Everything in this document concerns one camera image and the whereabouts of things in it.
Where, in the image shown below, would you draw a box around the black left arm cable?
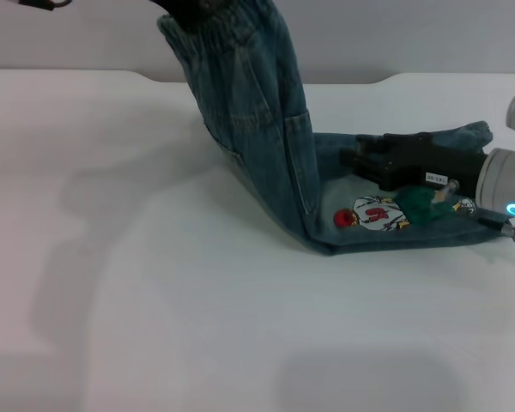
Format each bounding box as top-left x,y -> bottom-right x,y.
19,0 -> 72,12

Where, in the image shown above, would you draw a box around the blue denim shorts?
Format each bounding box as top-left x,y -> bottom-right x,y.
156,0 -> 506,258

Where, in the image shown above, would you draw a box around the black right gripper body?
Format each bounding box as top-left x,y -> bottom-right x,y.
379,131 -> 491,194

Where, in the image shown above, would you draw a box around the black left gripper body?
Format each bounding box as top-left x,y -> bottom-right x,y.
152,0 -> 276,32

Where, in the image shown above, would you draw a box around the clear cable plug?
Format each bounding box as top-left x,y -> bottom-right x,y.
435,179 -> 461,203

